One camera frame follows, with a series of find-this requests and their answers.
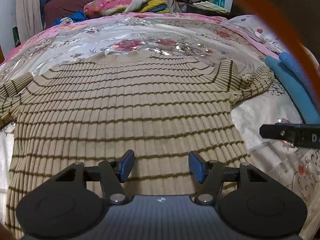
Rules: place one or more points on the light green folded fabric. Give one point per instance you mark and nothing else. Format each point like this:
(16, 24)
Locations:
(205, 5)

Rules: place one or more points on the pink floral folded quilt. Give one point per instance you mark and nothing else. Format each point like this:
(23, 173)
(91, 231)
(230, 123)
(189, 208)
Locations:
(99, 8)

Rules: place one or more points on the dark wooden board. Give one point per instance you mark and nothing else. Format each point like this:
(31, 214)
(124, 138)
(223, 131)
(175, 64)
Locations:
(302, 15)

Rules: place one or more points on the pink polka dot pillow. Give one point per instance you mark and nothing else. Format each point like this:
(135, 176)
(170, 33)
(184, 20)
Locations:
(257, 33)

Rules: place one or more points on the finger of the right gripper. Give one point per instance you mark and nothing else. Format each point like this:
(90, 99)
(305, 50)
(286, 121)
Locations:
(281, 131)

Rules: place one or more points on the dark red headboard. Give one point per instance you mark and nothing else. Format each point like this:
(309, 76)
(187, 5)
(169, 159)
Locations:
(62, 8)

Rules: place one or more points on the yellow folded cloth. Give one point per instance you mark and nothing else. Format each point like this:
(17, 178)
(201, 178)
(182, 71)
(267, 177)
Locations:
(156, 6)

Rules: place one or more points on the blue garment on bed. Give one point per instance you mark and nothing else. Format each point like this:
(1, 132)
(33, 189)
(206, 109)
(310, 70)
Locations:
(78, 16)

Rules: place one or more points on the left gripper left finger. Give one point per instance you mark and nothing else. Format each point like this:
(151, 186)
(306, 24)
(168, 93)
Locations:
(113, 173)

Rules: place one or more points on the green bottle by wall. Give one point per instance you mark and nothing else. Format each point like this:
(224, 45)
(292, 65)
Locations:
(16, 37)

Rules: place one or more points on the teal blue cloth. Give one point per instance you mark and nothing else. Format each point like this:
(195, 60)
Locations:
(290, 74)

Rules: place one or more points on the floral satin bedspread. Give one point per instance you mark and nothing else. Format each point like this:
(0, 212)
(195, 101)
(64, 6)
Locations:
(180, 35)

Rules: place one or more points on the beige striped knit sweater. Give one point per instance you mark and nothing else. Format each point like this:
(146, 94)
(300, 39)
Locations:
(160, 106)

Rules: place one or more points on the beige left curtain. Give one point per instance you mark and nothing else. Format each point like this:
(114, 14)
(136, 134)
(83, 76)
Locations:
(28, 17)

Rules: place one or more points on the white stuffed toy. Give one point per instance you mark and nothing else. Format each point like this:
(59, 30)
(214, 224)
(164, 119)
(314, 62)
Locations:
(135, 5)

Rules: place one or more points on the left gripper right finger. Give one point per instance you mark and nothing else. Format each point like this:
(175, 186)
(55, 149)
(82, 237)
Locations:
(209, 174)

